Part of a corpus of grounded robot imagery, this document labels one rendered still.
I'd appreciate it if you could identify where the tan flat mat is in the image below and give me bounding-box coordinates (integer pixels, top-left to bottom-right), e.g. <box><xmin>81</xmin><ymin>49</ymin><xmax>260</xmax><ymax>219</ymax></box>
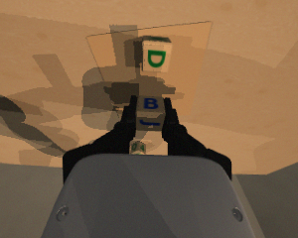
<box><xmin>87</xmin><ymin>22</ymin><xmax>212</xmax><ymax>119</ymax></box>

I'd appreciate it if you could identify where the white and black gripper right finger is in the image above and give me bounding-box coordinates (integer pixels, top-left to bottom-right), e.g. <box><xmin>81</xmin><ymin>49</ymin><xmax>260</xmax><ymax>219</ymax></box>
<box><xmin>162</xmin><ymin>97</ymin><xmax>231</xmax><ymax>180</ymax></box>

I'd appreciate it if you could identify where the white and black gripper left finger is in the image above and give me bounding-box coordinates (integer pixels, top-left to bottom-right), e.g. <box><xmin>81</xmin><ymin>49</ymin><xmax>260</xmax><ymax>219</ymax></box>
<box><xmin>63</xmin><ymin>95</ymin><xmax>137</xmax><ymax>183</ymax></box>

